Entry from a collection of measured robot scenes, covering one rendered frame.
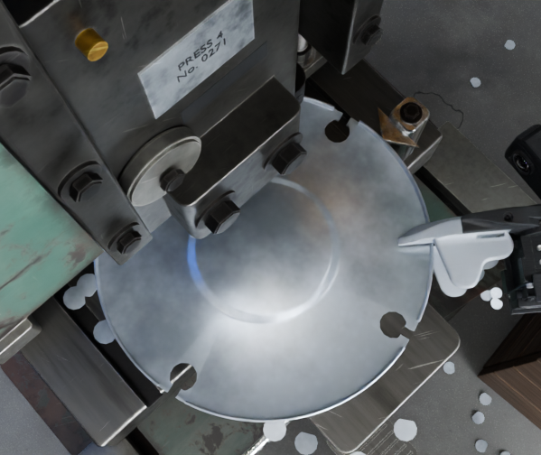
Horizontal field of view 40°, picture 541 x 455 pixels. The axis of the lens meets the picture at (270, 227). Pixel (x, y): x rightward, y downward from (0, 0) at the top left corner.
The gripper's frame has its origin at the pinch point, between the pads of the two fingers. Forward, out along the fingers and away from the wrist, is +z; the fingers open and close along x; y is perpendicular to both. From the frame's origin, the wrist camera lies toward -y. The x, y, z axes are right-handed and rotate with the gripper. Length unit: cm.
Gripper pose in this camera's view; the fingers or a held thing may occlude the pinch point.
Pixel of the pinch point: (410, 234)
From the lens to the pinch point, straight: 65.0
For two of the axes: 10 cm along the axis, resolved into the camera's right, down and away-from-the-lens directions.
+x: 0.1, 2.6, 9.7
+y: 0.8, 9.6, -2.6
